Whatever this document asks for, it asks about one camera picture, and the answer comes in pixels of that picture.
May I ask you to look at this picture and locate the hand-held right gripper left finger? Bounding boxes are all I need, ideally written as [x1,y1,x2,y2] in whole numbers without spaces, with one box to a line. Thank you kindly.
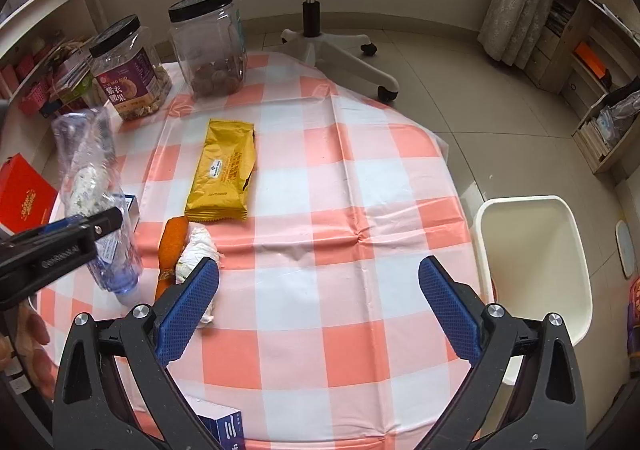
[51,256,236,450]

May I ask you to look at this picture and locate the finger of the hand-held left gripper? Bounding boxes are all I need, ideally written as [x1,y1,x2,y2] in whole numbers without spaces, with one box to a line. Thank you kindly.
[0,207,124,255]

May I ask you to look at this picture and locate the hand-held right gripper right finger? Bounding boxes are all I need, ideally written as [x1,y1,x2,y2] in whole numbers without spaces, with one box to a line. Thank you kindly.
[415,255,588,450]

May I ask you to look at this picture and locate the crushed clear plastic bottle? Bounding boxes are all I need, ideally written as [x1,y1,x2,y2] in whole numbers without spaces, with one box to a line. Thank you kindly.
[51,107,146,293]

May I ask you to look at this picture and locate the person's left hand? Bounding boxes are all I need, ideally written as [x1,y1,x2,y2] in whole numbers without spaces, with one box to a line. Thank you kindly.
[0,304,52,377]

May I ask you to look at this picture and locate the small white blue box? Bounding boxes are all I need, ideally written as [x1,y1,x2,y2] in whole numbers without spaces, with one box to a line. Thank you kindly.
[120,193,142,225]

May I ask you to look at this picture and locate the crumpled white tissue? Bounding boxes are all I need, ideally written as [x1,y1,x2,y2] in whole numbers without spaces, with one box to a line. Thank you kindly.
[174,225,223,328]

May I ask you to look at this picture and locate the orange wrapper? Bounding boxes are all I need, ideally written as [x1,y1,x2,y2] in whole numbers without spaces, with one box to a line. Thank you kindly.
[156,216,190,303]

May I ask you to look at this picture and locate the red cardboard box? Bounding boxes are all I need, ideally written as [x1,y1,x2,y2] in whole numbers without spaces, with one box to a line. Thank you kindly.
[0,153,60,235]

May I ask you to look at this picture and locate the white plastic bin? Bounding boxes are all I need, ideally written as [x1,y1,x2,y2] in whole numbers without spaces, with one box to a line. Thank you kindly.
[472,196,593,386]

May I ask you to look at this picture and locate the blue and white carton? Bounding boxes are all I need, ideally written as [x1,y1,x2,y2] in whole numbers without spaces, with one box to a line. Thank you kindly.
[187,395,246,450]

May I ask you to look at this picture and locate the yellow snack packet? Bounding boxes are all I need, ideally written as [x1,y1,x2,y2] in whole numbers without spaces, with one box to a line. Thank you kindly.
[185,119,257,223]

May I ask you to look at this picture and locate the pink plastic basket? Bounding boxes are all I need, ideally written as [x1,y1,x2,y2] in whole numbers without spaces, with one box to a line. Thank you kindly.
[19,84,51,117]

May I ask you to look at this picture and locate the purple label nut jar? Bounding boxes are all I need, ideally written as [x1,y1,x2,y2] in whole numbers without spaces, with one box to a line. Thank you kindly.
[89,14,173,122]

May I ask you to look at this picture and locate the orange white checkered tablecloth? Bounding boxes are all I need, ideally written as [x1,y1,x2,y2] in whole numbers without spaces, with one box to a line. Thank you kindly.
[35,52,483,446]

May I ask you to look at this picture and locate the white oval floor scale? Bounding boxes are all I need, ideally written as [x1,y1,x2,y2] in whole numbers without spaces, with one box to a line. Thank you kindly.
[614,220,637,279]

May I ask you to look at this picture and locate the clear jar with black lid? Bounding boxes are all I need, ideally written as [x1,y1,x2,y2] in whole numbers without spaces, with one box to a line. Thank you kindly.
[168,0,248,99]

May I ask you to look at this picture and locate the clear plastic bag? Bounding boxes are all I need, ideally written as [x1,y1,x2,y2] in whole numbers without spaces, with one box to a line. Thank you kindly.
[595,90,640,145]

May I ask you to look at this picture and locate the orange flat box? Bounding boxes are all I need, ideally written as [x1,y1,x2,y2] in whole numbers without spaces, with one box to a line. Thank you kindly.
[574,42,608,80]

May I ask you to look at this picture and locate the wooden shelf unit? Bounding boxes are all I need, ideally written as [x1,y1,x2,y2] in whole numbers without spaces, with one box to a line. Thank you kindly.
[520,0,640,175]

